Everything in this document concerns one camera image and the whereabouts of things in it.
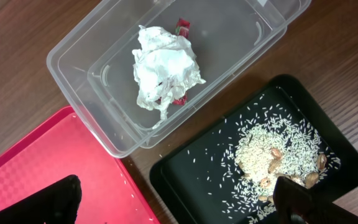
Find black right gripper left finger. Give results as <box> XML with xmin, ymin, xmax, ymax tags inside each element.
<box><xmin>0</xmin><ymin>175</ymin><xmax>82</xmax><ymax>224</ymax></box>

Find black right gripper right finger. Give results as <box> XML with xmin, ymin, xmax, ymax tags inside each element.
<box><xmin>273</xmin><ymin>177</ymin><xmax>358</xmax><ymax>224</ymax></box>

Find white paper napkin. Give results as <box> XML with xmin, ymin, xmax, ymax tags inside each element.
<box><xmin>132</xmin><ymin>26</ymin><xmax>206</xmax><ymax>129</ymax></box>

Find clear plastic waste bin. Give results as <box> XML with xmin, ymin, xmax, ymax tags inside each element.
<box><xmin>47</xmin><ymin>0</ymin><xmax>311</xmax><ymax>158</ymax></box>

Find pile of rice leftovers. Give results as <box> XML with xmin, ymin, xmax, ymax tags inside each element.
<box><xmin>186</xmin><ymin>93</ymin><xmax>341</xmax><ymax>224</ymax></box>

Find red plastic serving tray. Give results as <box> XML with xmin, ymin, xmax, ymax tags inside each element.
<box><xmin>0</xmin><ymin>106</ymin><xmax>158</xmax><ymax>223</ymax></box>

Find black rectangular tray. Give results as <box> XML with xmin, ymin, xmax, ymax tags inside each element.
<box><xmin>150</xmin><ymin>75</ymin><xmax>358</xmax><ymax>223</ymax></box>

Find red snack wrapper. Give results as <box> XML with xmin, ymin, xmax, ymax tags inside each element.
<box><xmin>158</xmin><ymin>19</ymin><xmax>198</xmax><ymax>105</ymax></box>

